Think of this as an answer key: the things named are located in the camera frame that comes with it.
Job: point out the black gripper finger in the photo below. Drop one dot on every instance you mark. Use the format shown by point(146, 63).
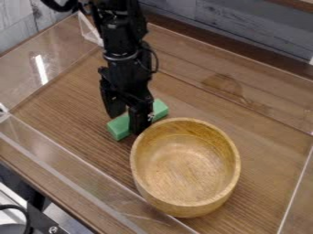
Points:
point(140, 117)
point(112, 100)

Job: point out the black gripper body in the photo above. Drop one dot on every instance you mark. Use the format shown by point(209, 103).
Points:
point(128, 75)

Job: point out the green rectangular block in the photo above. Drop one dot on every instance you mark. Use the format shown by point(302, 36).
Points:
point(118, 127)

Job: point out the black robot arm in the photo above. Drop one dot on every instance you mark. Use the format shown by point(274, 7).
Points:
point(120, 24)

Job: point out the brown wooden bowl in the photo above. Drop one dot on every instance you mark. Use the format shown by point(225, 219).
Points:
point(186, 166)

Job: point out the clear acrylic tray walls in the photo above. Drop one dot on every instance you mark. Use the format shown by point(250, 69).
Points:
point(56, 145)

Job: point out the clear acrylic corner bracket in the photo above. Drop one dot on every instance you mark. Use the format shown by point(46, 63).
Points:
point(88, 31)

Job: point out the black metal table bracket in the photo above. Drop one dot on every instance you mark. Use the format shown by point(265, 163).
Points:
point(42, 224)

